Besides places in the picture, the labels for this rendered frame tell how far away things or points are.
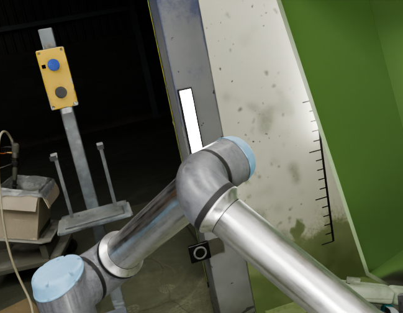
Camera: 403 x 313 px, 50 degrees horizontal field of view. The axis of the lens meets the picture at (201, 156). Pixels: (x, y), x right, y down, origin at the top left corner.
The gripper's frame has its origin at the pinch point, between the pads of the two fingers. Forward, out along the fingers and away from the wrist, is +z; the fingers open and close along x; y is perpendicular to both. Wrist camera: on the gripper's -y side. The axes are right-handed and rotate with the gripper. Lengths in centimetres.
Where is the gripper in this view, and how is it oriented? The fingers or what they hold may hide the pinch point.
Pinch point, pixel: (374, 302)
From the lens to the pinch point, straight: 129.1
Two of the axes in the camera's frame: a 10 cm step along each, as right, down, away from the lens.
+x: 9.8, 1.3, 1.8
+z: -1.5, -2.0, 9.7
